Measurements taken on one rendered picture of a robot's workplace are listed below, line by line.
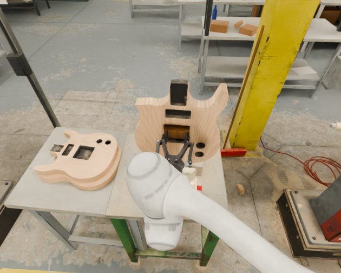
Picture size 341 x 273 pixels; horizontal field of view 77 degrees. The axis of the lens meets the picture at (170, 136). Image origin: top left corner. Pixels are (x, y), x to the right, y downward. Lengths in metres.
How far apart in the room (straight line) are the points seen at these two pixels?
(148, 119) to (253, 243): 0.53
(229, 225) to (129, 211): 0.76
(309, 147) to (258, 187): 0.95
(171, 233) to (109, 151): 0.83
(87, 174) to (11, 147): 2.06
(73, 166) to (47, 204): 0.23
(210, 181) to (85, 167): 0.70
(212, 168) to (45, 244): 1.62
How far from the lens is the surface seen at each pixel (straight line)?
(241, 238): 0.48
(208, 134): 0.83
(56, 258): 2.23
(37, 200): 1.39
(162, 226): 0.58
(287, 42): 1.97
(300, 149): 3.01
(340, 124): 1.31
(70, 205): 1.30
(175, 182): 0.46
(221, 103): 0.74
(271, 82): 2.11
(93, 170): 1.26
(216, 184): 1.23
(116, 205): 1.19
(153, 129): 0.84
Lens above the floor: 1.97
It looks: 46 degrees down
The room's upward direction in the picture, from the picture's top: straight up
